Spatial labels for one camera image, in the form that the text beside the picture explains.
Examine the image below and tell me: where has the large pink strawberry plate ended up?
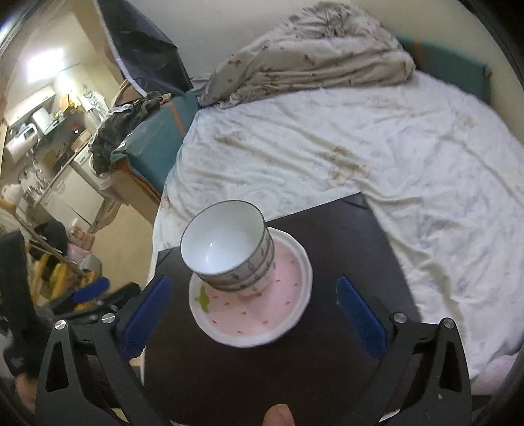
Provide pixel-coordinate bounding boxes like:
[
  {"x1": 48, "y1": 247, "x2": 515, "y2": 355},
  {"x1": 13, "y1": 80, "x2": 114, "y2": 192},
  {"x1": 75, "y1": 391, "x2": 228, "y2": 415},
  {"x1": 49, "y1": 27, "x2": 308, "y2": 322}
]
[{"x1": 188, "y1": 227, "x2": 314, "y2": 350}]

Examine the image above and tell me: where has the ceiling light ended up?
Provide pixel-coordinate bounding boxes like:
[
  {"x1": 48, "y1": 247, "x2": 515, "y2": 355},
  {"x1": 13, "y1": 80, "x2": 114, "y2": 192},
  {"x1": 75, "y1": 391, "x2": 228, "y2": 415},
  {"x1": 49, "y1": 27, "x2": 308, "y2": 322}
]
[{"x1": 25, "y1": 48, "x2": 64, "y2": 80}]

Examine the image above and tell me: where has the pink dotted cushion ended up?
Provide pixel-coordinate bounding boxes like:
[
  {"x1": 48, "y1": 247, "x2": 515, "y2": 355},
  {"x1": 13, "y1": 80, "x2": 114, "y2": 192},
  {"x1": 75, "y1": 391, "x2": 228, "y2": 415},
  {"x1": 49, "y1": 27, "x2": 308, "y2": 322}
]
[{"x1": 471, "y1": 352, "x2": 520, "y2": 396}]

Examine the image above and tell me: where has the white wall cabinet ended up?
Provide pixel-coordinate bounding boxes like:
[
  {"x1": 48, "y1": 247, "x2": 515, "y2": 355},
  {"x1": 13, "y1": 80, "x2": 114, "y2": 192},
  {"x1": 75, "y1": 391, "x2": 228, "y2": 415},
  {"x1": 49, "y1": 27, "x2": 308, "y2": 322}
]
[{"x1": 6, "y1": 61, "x2": 88, "y2": 124}]

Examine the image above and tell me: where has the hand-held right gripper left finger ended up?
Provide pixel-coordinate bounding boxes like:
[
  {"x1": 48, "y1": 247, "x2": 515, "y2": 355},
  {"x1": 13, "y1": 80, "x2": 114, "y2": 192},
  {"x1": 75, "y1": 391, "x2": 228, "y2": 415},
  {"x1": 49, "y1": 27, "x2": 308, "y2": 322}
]
[{"x1": 35, "y1": 274, "x2": 173, "y2": 426}]

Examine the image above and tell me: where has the person's right hand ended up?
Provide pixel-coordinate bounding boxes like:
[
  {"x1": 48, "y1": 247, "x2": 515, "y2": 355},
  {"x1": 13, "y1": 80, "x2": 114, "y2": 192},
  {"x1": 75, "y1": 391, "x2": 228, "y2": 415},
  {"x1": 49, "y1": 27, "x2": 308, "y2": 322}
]
[{"x1": 262, "y1": 403, "x2": 296, "y2": 426}]

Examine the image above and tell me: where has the yellow frame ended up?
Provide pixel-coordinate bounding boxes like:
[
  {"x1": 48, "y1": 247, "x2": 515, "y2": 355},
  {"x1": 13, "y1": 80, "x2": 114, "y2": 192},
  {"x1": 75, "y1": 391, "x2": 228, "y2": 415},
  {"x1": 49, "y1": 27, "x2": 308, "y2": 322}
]
[{"x1": 27, "y1": 242, "x2": 88, "y2": 306}]

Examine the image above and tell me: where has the white printed bed sheet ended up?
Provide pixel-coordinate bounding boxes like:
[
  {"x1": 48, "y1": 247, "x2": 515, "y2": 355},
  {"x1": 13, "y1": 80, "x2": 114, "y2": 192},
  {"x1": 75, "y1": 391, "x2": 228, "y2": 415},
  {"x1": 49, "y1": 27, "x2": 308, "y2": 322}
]
[{"x1": 151, "y1": 71, "x2": 524, "y2": 379}]

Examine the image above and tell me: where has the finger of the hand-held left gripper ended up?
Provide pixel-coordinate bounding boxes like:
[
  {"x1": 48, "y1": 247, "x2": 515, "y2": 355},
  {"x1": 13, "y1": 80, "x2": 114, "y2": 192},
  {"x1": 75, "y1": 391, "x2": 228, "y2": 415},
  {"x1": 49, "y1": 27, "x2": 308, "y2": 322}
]
[
  {"x1": 53, "y1": 282, "x2": 142, "y2": 325},
  {"x1": 71, "y1": 278, "x2": 111, "y2": 306}
]

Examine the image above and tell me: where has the white kitchen cabinet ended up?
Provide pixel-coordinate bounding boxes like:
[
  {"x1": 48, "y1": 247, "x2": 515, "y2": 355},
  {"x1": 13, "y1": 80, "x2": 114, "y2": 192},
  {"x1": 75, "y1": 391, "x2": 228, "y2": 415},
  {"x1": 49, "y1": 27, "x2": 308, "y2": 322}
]
[{"x1": 30, "y1": 145, "x2": 105, "y2": 230}]

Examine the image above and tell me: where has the dark clothes pile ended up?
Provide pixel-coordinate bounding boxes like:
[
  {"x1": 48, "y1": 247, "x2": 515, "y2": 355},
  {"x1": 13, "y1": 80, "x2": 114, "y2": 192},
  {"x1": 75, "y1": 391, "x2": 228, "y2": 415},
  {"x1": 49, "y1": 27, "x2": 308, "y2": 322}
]
[{"x1": 90, "y1": 91, "x2": 173, "y2": 175}]

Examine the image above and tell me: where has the beige printed duvet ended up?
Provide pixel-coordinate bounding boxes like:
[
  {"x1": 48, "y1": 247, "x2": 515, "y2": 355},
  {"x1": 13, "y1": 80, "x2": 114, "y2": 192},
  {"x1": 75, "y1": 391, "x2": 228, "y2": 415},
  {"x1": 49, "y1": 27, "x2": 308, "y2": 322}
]
[{"x1": 192, "y1": 0, "x2": 416, "y2": 109}]

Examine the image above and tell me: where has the dark blue hanging cloth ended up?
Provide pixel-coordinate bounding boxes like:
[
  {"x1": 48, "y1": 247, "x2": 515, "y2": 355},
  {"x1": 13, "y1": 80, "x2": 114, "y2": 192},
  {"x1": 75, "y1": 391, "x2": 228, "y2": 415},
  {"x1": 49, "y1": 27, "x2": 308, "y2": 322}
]
[{"x1": 96, "y1": 0, "x2": 193, "y2": 97}]

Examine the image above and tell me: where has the black board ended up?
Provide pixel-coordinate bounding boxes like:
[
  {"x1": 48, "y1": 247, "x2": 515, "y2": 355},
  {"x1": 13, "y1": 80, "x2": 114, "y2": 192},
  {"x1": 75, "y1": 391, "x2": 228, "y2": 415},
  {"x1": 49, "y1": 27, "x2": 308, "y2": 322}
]
[{"x1": 143, "y1": 192, "x2": 422, "y2": 426}]

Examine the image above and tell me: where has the teal padded bed frame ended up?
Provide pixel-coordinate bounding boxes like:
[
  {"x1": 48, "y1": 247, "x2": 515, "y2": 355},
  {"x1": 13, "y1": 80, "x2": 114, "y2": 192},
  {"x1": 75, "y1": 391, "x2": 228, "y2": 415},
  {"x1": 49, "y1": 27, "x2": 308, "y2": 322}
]
[{"x1": 110, "y1": 35, "x2": 492, "y2": 201}]

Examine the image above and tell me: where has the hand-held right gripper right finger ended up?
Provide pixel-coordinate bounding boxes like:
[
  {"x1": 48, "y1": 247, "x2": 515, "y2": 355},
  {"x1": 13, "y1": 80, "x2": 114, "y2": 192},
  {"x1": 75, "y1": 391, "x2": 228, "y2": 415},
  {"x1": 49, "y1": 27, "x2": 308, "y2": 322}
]
[{"x1": 336, "y1": 275, "x2": 473, "y2": 426}]

